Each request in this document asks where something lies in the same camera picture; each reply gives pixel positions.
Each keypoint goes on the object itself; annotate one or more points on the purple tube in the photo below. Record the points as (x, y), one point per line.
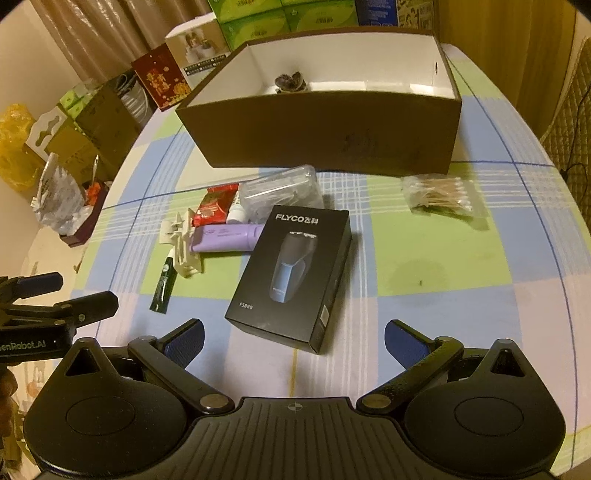
(226, 236)

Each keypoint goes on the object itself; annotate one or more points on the red gift bag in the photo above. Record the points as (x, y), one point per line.
(161, 78)

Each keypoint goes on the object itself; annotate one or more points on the yellow plastic bag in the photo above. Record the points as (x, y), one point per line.
(18, 147)

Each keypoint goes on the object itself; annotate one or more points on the bag of cotton swabs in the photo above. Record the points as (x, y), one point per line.
(441, 194)

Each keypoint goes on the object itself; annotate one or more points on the blue milk carton box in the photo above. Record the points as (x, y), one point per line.
(392, 11)

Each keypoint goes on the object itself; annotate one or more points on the black shaver box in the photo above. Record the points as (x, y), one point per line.
(286, 277)

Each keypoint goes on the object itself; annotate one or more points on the brown cardboard carton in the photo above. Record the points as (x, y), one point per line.
(111, 124)

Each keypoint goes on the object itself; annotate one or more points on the white cutout cardboard box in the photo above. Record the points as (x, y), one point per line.
(48, 129)

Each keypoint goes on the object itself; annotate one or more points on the small white bottle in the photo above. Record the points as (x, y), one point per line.
(235, 210)

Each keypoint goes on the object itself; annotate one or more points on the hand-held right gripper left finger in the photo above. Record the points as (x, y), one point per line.
(187, 342)

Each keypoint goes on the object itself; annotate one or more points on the beige curtain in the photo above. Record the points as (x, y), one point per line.
(101, 32)

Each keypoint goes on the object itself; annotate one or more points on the cream plastic tube squeezer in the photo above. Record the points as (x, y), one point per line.
(180, 244)

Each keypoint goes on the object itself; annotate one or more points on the clear plastic floss pick box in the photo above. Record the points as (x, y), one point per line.
(286, 191)

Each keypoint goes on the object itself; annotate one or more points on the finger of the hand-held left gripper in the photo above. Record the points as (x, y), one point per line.
(87, 308)
(32, 285)

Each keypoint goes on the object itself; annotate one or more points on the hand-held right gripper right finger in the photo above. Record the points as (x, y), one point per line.
(404, 344)

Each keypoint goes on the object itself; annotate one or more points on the white plastic bag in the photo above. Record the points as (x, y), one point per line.
(60, 194)

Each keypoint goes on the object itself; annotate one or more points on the red snack packet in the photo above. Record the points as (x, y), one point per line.
(214, 203)

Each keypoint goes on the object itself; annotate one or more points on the dark red box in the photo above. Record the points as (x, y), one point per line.
(85, 226)

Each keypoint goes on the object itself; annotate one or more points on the small green packets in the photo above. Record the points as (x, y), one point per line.
(74, 99)

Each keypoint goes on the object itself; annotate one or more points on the quilted chair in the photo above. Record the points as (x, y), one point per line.
(570, 115)

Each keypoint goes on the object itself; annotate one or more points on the person's left hand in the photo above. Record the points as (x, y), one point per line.
(5, 387)

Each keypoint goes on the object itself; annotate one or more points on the white picture product box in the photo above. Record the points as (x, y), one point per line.
(198, 50)

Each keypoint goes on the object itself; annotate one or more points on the dark dried flower ornament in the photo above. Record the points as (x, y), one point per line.
(289, 83)

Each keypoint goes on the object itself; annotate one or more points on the brown cardboard storage box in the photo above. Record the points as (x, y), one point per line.
(323, 138)

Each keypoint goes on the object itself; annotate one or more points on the dark green small tube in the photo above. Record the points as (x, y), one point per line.
(162, 288)

